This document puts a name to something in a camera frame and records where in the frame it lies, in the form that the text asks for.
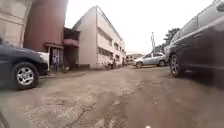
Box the distant low building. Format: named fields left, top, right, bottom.
left=125, top=51, right=145, bottom=66

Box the beige multi-storey building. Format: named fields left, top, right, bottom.
left=70, top=5, right=127, bottom=70

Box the silver car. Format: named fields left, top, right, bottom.
left=132, top=52, right=169, bottom=70

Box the cracked brown asphalt yard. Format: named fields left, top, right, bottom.
left=0, top=64, right=224, bottom=128

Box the utility pole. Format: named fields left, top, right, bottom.
left=150, top=31, right=157, bottom=53

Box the tree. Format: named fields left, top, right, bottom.
left=162, top=27, right=181, bottom=46

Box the red brick building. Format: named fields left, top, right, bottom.
left=23, top=0, right=81, bottom=73

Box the dark brown SUV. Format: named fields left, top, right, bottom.
left=164, top=0, right=224, bottom=90

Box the dark blue car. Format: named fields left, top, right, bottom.
left=0, top=37, right=51, bottom=91

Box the pale beige building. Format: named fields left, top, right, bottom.
left=0, top=0, right=34, bottom=49

